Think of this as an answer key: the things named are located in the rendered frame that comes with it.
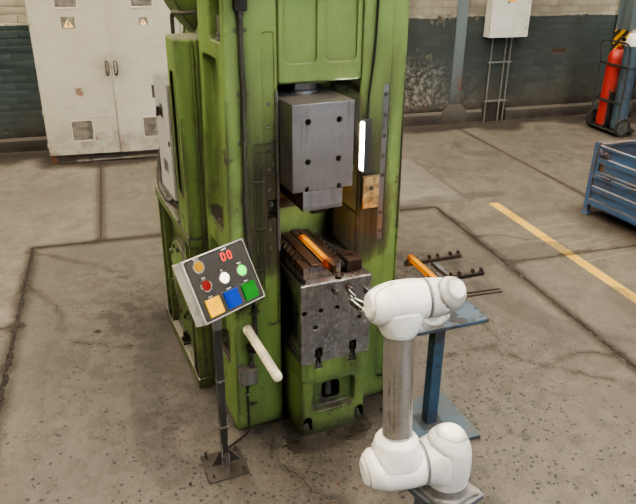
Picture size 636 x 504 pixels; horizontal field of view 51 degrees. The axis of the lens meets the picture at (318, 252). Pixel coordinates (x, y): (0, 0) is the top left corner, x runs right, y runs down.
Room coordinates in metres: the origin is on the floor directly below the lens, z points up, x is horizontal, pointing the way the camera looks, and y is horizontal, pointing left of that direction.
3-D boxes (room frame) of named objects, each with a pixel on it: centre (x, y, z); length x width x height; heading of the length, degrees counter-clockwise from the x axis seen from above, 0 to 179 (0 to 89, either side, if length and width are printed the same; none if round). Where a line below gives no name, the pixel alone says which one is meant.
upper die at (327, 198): (3.11, 0.06, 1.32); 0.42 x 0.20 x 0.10; 24
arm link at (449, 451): (1.84, -0.46, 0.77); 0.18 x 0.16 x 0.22; 105
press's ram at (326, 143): (3.12, 0.02, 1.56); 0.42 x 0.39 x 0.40; 24
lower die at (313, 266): (3.11, 0.06, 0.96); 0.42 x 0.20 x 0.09; 24
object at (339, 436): (2.87, -0.04, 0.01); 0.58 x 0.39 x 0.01; 114
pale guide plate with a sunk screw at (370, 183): (3.16, -0.26, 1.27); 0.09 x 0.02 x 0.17; 114
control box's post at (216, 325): (2.62, 0.46, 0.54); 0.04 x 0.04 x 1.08; 24
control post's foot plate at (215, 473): (2.62, 0.46, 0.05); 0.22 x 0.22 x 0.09; 24
